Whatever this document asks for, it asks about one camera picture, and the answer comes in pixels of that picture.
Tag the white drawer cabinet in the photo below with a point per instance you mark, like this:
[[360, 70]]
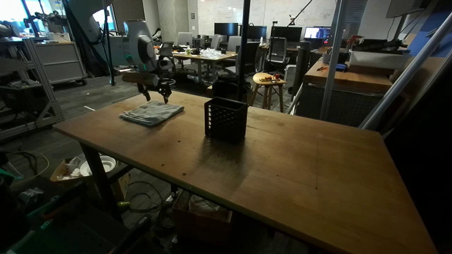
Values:
[[61, 61]]

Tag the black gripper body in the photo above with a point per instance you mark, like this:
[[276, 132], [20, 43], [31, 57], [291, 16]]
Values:
[[163, 71]]

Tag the computer monitor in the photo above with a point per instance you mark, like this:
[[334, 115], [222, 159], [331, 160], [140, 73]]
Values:
[[226, 29], [318, 33], [257, 32], [286, 34]]

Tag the round wooden stool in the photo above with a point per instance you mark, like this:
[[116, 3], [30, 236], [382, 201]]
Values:
[[267, 80]]

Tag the silver tripod leg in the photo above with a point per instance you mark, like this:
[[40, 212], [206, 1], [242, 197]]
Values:
[[404, 75], [332, 61]]

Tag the large cardboard box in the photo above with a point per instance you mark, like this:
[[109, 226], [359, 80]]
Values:
[[202, 219]]

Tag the yellow-green wrist camera box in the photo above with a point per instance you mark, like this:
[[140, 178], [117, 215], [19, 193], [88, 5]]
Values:
[[132, 78]]

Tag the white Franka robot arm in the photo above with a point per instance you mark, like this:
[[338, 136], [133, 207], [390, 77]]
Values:
[[141, 47]]

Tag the white round plate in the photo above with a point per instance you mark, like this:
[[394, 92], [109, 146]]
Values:
[[101, 166]]

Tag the wooden workbench with drawers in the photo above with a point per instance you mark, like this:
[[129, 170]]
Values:
[[348, 82]]

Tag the wooden office desk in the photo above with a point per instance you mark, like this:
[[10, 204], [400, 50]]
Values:
[[205, 57]]

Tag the black perforated plastic box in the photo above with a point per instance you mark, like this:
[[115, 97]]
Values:
[[226, 121]]

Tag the grey office chair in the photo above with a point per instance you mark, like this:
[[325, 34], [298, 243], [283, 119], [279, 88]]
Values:
[[277, 50]]

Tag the black tripod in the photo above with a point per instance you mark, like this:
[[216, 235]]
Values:
[[108, 43]]

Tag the black vertical pole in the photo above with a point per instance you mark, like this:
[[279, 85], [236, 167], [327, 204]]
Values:
[[243, 47]]

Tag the grey metal shelf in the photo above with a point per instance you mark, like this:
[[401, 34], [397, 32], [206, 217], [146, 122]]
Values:
[[28, 94]]

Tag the grey towel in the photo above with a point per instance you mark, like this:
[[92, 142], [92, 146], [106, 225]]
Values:
[[151, 114]]

